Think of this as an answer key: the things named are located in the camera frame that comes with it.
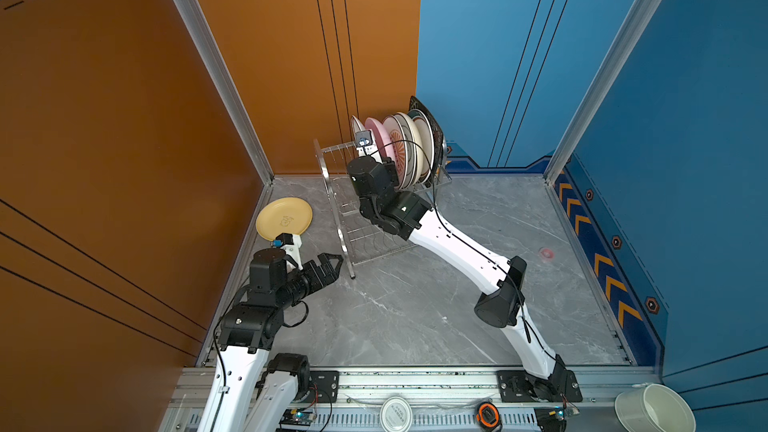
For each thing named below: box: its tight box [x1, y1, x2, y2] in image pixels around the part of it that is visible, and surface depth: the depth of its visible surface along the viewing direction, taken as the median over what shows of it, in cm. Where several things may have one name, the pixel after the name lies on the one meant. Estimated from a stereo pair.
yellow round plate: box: [255, 197, 313, 241], surface depth 110 cm
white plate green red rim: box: [412, 109, 435, 185], surface depth 72 cm
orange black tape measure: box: [476, 399, 503, 432], surface depth 68 cm
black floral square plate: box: [409, 96, 444, 183], surface depth 72 cm
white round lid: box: [380, 396, 413, 432], surface depth 66 cm
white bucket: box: [614, 383, 697, 432], surface depth 65 cm
